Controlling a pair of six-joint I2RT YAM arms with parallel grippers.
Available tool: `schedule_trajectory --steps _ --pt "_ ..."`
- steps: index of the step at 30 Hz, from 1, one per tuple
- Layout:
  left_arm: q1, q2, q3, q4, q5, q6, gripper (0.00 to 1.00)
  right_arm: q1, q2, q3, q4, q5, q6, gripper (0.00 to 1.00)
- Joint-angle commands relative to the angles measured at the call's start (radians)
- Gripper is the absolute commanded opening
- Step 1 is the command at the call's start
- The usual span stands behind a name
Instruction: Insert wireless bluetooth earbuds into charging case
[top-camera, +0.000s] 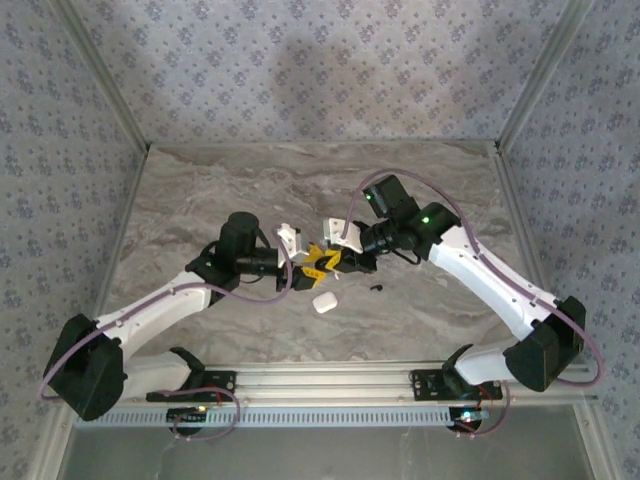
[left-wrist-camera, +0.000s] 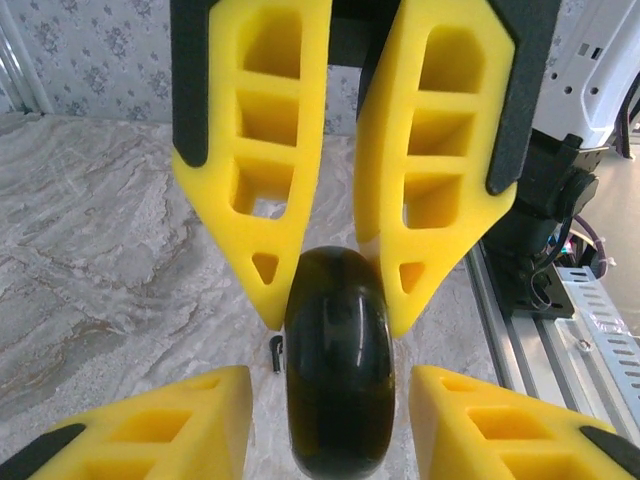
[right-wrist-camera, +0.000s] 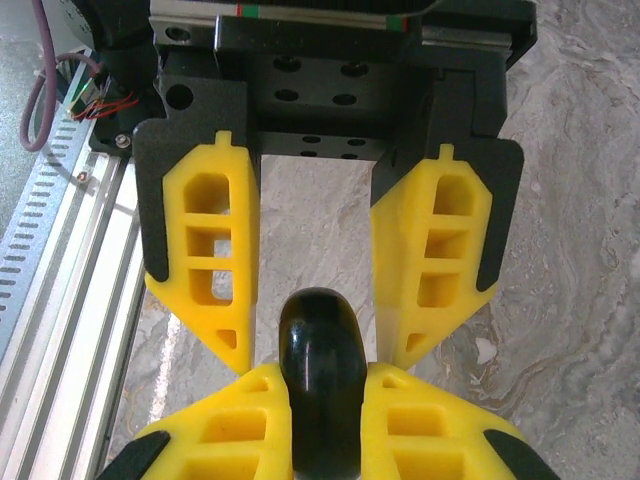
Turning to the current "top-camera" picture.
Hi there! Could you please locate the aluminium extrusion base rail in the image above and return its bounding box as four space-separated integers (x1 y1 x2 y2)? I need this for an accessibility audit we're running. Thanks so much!
117 360 599 404

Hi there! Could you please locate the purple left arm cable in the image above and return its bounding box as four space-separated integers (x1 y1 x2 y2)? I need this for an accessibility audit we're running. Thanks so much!
38 225 296 444

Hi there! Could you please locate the aluminium frame post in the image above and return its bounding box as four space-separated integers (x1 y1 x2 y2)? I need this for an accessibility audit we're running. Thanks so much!
569 399 621 480
493 0 597 151
27 417 79 480
49 0 154 154

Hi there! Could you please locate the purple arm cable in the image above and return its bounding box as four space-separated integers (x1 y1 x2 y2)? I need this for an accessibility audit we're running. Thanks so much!
38 225 296 444
341 168 606 441

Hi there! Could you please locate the grey slotted cable duct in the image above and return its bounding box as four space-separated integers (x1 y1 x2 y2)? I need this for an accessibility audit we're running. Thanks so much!
74 405 464 430

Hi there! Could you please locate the aluminium table side rail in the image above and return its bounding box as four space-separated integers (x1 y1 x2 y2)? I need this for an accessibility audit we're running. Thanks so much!
92 144 154 324
492 142 551 306

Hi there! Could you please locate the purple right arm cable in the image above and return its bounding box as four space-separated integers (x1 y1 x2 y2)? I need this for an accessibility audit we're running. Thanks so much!
341 168 606 441

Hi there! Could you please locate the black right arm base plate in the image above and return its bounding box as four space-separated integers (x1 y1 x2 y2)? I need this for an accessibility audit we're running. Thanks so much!
409 368 503 403

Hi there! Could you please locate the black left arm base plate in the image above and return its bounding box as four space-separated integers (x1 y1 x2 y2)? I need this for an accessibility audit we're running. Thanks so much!
145 368 237 403

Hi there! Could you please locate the black control board green light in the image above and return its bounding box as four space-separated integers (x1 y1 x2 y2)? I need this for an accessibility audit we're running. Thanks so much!
448 407 489 435
167 407 211 436

